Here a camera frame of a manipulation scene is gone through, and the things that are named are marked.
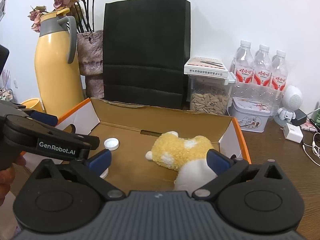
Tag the person's left hand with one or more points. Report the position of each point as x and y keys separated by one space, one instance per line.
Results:
x=6 y=179

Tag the water bottle right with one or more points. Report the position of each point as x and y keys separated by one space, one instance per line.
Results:
x=279 y=71

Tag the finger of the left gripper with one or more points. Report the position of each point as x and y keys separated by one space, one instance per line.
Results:
x=45 y=118

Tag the water bottle middle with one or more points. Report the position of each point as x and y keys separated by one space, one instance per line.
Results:
x=262 y=67

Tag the water bottle left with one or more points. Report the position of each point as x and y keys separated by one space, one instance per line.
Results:
x=241 y=65

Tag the white bottle cap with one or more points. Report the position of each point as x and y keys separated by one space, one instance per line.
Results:
x=111 y=144

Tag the dried pink roses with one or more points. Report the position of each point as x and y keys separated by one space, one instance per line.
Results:
x=65 y=0

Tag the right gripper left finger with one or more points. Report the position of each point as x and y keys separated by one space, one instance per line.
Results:
x=88 y=172

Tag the cardboard box orange rim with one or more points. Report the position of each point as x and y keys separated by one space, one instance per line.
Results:
x=138 y=127

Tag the pink marbled vase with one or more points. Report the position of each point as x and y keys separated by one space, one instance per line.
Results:
x=90 y=57

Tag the white robot figurine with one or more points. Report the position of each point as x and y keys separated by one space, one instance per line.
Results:
x=290 y=102

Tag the yellow mug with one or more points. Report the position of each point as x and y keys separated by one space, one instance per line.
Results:
x=35 y=104

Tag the yellow thermos jug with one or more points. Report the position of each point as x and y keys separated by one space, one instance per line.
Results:
x=56 y=63

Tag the white floral tin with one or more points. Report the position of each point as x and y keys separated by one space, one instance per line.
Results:
x=252 y=115

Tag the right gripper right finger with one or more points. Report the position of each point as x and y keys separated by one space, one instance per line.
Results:
x=229 y=171

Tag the white red flat box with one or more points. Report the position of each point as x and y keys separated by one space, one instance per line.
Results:
x=202 y=66

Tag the water bottle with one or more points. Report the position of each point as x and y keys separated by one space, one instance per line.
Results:
x=241 y=65
x=279 y=71
x=262 y=67

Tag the white charger block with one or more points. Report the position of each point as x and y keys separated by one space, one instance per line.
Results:
x=292 y=133

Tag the clear seed container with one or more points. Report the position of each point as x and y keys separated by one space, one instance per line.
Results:
x=210 y=95

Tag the yellow white plush hamster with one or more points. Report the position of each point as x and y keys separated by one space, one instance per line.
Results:
x=186 y=156

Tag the black paper bag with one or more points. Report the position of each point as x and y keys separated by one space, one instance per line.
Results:
x=146 y=44

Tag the black power adapter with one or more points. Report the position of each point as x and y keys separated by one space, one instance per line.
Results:
x=300 y=119

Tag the green bottle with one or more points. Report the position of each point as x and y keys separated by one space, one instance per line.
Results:
x=317 y=118

